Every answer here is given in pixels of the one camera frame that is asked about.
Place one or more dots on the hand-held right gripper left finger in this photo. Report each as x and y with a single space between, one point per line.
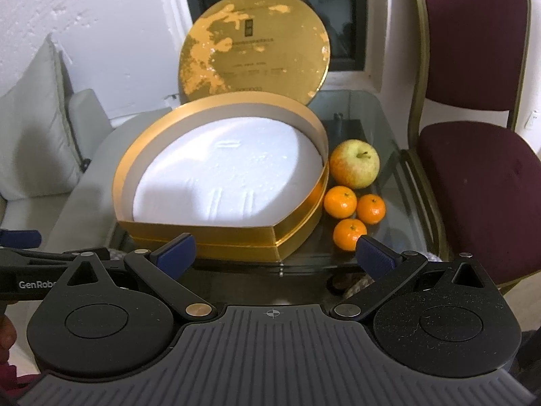
175 253

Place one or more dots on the small orange tangerine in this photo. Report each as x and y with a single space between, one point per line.
347 233
371 209
340 202

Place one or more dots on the glass desktop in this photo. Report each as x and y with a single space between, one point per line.
372 101

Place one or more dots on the dark framed window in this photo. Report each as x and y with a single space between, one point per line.
338 17

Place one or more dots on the white sofa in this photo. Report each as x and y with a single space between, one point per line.
88 122

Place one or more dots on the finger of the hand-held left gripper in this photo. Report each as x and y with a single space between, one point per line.
38 256
19 239

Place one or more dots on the white foam box insert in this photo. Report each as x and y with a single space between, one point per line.
219 169

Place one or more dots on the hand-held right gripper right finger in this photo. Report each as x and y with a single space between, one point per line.
372 256

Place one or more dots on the maroon chair with gold frame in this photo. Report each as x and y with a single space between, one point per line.
473 42

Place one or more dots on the gold round gift box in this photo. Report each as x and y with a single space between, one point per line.
236 237

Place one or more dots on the gold round box lid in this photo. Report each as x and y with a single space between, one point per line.
253 50

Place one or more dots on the white cushion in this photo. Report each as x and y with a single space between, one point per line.
38 127

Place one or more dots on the yellow-red apple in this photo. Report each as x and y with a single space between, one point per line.
354 165

